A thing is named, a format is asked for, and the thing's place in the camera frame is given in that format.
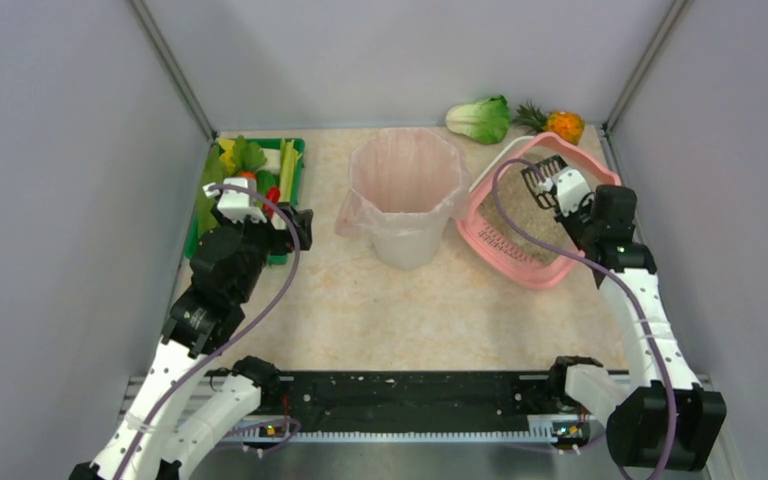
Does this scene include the black litter scoop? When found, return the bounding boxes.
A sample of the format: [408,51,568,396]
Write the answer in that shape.
[520,155,568,202]

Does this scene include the white trash bin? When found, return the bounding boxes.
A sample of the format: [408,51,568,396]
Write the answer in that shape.
[369,218,448,270]

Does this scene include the pink plastic bin liner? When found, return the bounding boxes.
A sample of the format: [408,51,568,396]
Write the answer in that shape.
[334,127,472,237]

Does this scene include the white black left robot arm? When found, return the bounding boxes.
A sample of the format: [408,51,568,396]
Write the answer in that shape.
[70,203,314,479]

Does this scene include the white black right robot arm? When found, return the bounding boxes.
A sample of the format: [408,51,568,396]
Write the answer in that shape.
[551,185,727,475]

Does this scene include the pink white litter box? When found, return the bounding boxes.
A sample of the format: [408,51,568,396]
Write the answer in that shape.
[456,133,621,289]

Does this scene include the beige cat litter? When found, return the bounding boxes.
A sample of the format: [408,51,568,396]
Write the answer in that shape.
[478,164,574,265]

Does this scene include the red toy chili pepper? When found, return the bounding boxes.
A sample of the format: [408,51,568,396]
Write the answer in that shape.
[262,186,281,220]

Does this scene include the large green leaf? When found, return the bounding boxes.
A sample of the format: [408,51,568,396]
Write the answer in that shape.
[195,144,229,236]

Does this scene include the orange toy pineapple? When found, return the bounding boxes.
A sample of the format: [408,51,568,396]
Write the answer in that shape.
[512,102,586,145]

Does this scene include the green plastic tray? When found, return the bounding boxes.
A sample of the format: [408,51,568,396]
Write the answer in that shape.
[183,137,307,266]

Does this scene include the yellow toy corn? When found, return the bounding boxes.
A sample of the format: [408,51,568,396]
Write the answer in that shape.
[217,138,238,176]

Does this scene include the white green toy celery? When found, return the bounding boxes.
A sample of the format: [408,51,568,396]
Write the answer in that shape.
[279,138,302,202]

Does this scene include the toy napa cabbage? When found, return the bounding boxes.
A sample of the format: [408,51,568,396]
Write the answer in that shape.
[444,95,512,145]

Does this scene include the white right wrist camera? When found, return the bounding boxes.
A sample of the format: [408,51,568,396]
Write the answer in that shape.
[535,167,592,217]

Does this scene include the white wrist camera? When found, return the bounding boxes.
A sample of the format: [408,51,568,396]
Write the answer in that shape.
[535,167,592,217]
[202,177,267,224]

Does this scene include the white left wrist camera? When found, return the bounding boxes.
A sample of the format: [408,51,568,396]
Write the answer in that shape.
[202,177,267,224]

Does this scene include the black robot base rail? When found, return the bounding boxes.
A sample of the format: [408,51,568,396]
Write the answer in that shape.
[248,371,598,443]

